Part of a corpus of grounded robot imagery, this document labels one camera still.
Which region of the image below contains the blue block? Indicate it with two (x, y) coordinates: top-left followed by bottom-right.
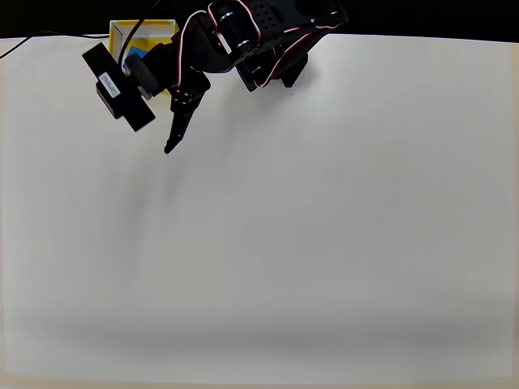
(126, 45), (151, 62)

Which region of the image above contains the yellow open box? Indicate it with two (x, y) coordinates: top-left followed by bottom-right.
(108, 18), (181, 99)

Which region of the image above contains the black bar webcam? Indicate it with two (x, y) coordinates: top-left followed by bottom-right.
(81, 41), (160, 133)

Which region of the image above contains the thin black cable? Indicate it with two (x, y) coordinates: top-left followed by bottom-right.
(0, 29), (111, 60)

